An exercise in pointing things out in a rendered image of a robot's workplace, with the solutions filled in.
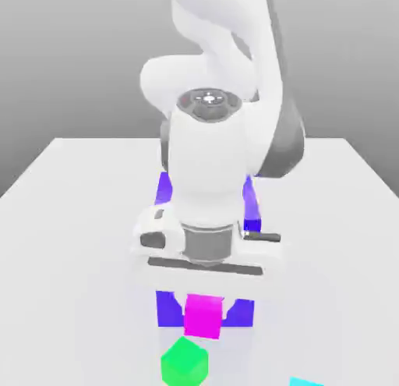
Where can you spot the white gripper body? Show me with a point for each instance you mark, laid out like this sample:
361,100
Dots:
205,281

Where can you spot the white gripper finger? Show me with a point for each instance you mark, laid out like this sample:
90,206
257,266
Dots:
227,305
182,302

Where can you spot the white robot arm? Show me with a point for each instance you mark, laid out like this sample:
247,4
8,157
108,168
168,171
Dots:
205,161

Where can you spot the small magenta cube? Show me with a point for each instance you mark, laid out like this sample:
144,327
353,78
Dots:
202,319

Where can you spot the small green cube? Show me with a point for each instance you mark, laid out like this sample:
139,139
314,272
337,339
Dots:
184,362

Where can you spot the small cyan cube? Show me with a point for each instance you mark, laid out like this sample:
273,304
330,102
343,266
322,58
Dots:
304,382

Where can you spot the large blue box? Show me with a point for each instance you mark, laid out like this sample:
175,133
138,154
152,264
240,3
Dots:
166,311

